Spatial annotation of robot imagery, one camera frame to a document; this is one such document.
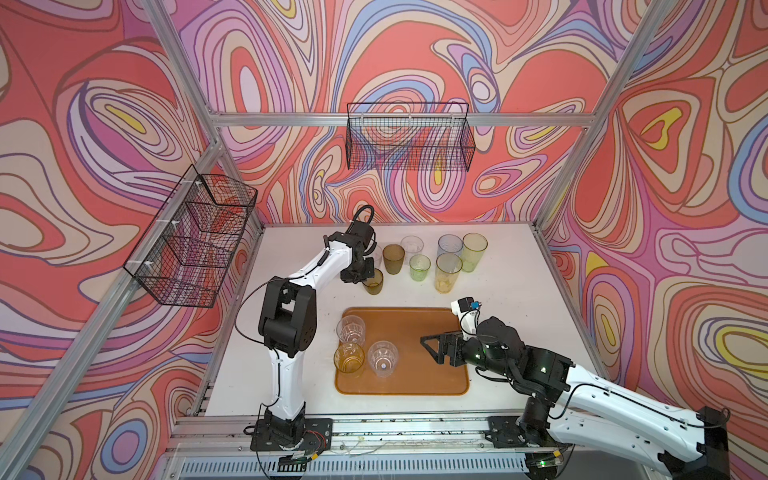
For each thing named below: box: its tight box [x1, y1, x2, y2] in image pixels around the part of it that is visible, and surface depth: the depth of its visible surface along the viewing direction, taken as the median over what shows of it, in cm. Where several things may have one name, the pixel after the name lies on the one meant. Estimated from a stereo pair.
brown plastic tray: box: [336, 307, 470, 396], surface depth 83 cm
